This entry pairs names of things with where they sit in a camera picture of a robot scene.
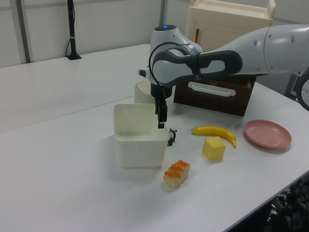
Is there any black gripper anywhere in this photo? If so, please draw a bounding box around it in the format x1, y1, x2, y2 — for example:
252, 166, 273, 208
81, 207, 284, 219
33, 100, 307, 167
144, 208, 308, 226
150, 81, 173, 130

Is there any white plastic box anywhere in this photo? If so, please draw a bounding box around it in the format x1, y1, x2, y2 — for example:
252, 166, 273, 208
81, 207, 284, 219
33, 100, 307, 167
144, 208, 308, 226
113, 103, 169, 169

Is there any beige lidded trash can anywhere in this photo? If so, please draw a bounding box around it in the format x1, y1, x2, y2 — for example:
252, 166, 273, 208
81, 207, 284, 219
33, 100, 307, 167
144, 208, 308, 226
134, 81, 155, 105

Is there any small panda figure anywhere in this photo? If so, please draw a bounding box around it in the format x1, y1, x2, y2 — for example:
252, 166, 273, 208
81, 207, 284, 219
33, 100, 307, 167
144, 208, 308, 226
167, 129, 179, 147

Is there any yellow toy banana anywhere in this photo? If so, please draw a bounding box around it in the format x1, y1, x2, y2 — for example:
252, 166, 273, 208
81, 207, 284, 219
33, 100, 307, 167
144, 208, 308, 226
191, 125, 238, 149

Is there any toy salmon roe sushi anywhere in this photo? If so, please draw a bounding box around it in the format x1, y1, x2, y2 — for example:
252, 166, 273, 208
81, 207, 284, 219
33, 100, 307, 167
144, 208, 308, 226
163, 159, 191, 189

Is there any yellow cube block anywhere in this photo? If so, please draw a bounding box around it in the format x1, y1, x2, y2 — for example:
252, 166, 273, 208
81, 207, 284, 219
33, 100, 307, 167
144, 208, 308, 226
202, 136, 227, 161

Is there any cream plastic cabinet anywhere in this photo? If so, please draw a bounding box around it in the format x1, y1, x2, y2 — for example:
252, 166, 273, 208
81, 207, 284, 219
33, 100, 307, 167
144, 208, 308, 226
185, 0, 276, 53

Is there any pink plastic plate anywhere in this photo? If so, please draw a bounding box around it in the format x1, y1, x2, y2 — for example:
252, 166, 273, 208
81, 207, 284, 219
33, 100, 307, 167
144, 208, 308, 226
244, 119, 293, 150

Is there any black pole with base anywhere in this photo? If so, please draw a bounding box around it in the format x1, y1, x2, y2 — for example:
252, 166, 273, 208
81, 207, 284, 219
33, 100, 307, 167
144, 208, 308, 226
67, 0, 82, 60

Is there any black mesh chair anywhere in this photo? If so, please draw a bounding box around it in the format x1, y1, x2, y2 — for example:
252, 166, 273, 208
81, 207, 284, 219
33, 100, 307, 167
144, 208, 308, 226
267, 173, 309, 232

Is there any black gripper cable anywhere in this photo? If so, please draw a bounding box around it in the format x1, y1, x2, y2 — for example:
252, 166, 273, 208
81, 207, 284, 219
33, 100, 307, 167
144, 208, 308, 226
147, 42, 184, 100

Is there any brown drawer with white handle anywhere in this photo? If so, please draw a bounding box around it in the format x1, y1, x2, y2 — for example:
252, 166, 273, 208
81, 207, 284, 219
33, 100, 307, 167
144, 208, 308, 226
173, 74, 256, 117

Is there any thin black pole cable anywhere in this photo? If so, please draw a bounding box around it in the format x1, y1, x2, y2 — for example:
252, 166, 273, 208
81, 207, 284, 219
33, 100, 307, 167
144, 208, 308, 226
65, 36, 72, 58

